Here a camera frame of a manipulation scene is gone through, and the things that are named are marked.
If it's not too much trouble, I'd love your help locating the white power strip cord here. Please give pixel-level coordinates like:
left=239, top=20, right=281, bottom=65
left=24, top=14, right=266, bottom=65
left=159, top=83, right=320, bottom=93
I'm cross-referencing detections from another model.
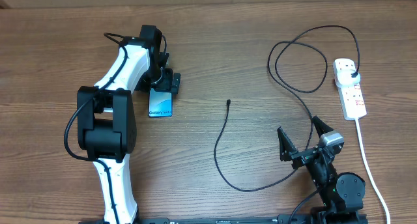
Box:
left=354, top=118, right=392, bottom=224

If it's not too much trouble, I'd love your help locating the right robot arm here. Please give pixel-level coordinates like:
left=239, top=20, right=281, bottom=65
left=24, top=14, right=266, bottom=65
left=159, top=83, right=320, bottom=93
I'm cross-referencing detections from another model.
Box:
left=277, top=116, right=367, bottom=223

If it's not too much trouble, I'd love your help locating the Samsung Galaxy smartphone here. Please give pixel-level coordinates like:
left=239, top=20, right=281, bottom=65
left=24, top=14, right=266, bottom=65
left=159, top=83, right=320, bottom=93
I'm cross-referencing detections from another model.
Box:
left=149, top=89, right=173, bottom=118

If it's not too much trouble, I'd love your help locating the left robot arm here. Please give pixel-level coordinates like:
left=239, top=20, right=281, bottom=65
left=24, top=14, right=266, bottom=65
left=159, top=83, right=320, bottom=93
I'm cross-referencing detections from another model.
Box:
left=68, top=25, right=181, bottom=223

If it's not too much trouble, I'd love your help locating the white charger plug adapter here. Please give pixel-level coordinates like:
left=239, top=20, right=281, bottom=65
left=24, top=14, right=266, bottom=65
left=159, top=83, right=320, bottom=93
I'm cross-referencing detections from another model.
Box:
left=335, top=70, right=361, bottom=88

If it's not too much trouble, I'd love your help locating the white power strip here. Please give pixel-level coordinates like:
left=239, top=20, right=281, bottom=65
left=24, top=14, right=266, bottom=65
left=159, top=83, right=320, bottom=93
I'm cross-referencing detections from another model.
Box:
left=332, top=58, right=367, bottom=120

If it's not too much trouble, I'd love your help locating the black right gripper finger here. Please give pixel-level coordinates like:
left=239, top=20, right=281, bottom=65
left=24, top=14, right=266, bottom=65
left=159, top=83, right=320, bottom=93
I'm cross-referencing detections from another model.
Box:
left=277, top=127, right=298, bottom=161
left=311, top=116, right=334, bottom=137

